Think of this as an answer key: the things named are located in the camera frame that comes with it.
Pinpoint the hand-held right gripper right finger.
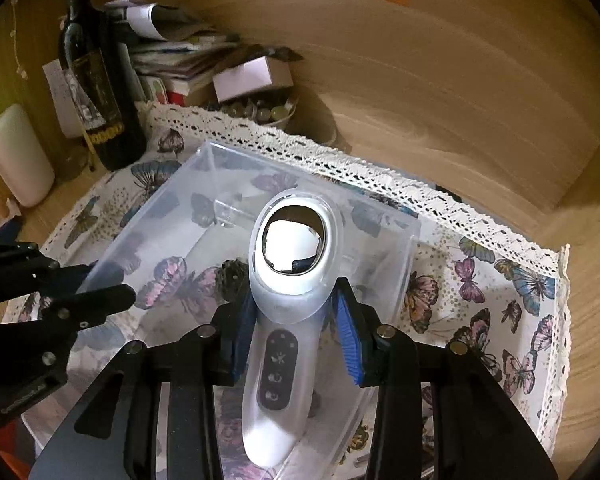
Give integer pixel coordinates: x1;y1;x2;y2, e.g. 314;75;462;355
330;277;558;480

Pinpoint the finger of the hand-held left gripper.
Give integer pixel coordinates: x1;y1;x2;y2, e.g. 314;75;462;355
39;286;137;357
0;240;89;307

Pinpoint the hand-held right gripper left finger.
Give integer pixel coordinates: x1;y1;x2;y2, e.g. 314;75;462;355
40;290;259;480

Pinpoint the white handheld facial device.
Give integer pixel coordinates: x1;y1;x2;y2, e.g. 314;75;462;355
242;187;342;467

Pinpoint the clear plastic box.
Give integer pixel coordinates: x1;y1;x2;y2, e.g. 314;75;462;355
20;140;423;480

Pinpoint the dark pine cone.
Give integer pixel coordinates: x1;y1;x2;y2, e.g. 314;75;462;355
215;259;251;306

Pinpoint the cream pillar candle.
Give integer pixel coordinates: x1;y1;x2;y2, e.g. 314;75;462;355
0;104;56;208

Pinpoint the butterfly print lace tablecloth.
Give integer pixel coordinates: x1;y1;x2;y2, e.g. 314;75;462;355
0;100;571;480

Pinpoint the white handwritten paper note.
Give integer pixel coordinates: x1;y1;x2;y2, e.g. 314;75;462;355
42;60;86;138

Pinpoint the dark wine bottle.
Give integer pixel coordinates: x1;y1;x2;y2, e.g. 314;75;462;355
57;0;148;172

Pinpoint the bowl of small round things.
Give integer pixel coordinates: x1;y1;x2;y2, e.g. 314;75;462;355
207;92;301;133

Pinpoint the stack of books and papers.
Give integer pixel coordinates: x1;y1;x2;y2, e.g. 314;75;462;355
102;2;241;108

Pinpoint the small white cardboard box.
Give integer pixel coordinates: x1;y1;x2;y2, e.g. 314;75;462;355
212;56;294;103

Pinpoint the wooden desk hutch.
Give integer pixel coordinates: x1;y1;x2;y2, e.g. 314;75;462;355
0;0;600;241

